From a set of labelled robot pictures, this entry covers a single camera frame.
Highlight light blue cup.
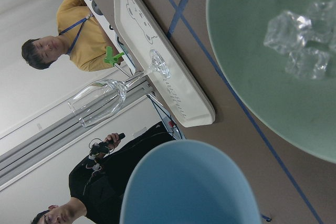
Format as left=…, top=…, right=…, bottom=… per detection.
left=120, top=140, right=261, bottom=223

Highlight green bowl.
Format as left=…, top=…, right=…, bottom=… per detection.
left=206, top=0, right=335, bottom=162

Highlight ice cubes in green bowl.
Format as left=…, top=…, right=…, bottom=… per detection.
left=263, top=0, right=335, bottom=80

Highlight cream bear tray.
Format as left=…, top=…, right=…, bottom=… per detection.
left=114, top=0, right=215, bottom=127

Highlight clear glass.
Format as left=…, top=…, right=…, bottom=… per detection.
left=68, top=49, right=171, bottom=127

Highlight metal reacher stick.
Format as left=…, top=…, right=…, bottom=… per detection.
left=104, top=46, right=136, bottom=77

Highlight person in yellow shirt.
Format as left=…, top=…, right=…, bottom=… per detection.
left=22, top=0, right=119, bottom=72

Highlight person in black clothes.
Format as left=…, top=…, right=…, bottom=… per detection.
left=32, top=122, right=175, bottom=223

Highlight black computer mouse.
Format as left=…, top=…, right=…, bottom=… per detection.
left=91, top=0, right=103, bottom=16

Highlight aluminium frame post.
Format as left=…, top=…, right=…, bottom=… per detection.
left=1, top=78, right=153, bottom=189

